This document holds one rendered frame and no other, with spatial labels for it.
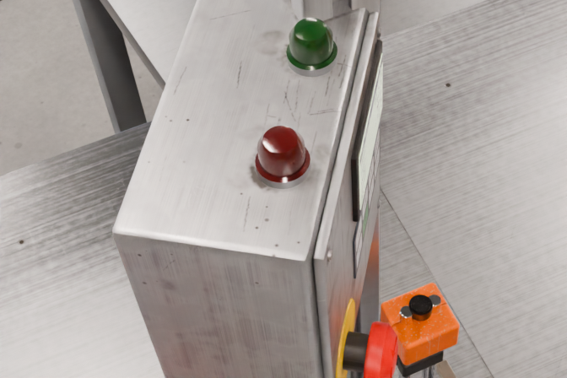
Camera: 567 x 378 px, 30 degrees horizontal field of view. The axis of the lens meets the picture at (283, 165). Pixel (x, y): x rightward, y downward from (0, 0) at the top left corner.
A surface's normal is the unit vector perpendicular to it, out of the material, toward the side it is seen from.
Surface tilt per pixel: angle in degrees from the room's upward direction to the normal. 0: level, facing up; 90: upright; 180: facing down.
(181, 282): 90
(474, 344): 0
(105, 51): 90
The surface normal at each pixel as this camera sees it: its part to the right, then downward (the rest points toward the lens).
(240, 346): -0.21, 0.79
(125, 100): 0.50, 0.67
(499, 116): -0.07, -0.60
